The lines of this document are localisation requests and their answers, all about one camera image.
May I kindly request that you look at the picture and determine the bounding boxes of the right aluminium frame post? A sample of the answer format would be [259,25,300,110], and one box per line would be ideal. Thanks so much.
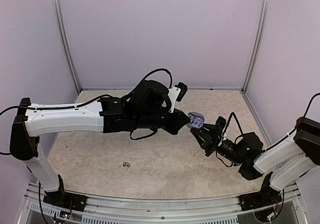
[242,0,270,95]

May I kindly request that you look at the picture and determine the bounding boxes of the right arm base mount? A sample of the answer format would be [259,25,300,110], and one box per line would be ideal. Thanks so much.
[238,172,283,211]

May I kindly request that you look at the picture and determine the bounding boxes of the front aluminium rail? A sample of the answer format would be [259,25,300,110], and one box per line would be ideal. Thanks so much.
[17,183,310,223]

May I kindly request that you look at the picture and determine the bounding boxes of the left aluminium frame post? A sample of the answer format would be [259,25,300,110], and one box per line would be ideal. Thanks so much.
[52,0,82,94]

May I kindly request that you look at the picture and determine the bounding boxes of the blue-grey earbud charging case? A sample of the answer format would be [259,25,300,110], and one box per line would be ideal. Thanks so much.
[187,112,205,129]

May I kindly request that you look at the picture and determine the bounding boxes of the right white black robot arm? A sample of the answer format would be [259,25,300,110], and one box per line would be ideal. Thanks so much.
[187,112,320,206]

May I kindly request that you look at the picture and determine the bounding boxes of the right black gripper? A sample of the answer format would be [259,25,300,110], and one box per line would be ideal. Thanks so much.
[190,123,245,166]

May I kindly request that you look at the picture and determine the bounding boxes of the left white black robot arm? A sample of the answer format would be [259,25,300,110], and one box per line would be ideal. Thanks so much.
[9,80,189,206]

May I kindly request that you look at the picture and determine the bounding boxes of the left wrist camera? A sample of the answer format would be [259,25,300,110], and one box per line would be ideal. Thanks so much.
[166,82,188,113]

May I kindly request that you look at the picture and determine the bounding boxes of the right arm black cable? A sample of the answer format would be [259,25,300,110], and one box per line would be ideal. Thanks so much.
[224,92,320,154]

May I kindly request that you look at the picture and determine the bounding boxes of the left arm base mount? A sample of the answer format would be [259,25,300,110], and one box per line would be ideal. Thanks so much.
[43,175,88,212]

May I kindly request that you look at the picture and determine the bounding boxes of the aluminium frame post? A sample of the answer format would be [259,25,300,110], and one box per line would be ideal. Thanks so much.
[242,0,270,95]
[52,0,82,94]

